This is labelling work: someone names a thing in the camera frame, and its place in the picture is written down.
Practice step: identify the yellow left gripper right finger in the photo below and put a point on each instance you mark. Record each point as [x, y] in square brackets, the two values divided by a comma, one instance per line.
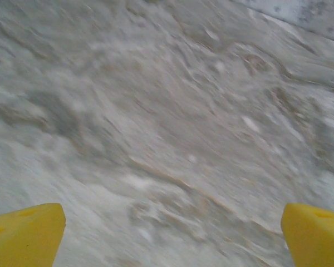
[314, 239]

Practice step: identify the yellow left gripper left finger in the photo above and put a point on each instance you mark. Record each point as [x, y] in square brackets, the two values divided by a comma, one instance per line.
[25, 236]

